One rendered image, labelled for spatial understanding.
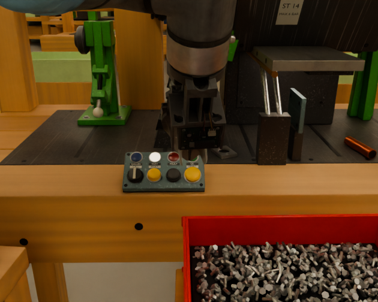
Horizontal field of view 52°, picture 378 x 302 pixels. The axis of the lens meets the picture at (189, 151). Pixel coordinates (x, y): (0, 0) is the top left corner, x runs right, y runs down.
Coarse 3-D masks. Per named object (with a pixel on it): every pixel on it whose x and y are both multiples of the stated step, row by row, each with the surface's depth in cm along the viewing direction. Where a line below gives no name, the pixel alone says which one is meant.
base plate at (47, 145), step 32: (64, 128) 104; (96, 128) 104; (128, 128) 104; (256, 128) 104; (320, 128) 104; (352, 128) 104; (32, 160) 84; (64, 160) 84; (96, 160) 84; (224, 160) 84; (288, 160) 84; (320, 160) 84; (352, 160) 84
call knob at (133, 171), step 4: (132, 168) 70; (136, 168) 70; (128, 172) 70; (132, 172) 70; (136, 172) 70; (140, 172) 70; (128, 176) 69; (132, 176) 69; (136, 176) 69; (140, 176) 70; (132, 180) 69; (136, 180) 69
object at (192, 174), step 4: (188, 168) 70; (192, 168) 70; (196, 168) 70; (188, 172) 70; (192, 172) 70; (196, 172) 70; (188, 176) 69; (192, 176) 69; (196, 176) 69; (188, 180) 70; (192, 180) 69; (196, 180) 70
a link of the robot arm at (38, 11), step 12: (0, 0) 26; (12, 0) 26; (24, 0) 26; (36, 0) 26; (48, 0) 26; (60, 0) 27; (72, 0) 28; (84, 0) 30; (96, 0) 33; (108, 0) 35; (24, 12) 27; (36, 12) 27; (48, 12) 28; (60, 12) 29
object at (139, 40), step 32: (0, 32) 116; (128, 32) 117; (160, 32) 117; (0, 64) 120; (32, 64) 128; (128, 64) 120; (160, 64) 120; (0, 96) 124; (32, 96) 128; (128, 96) 124; (160, 96) 124
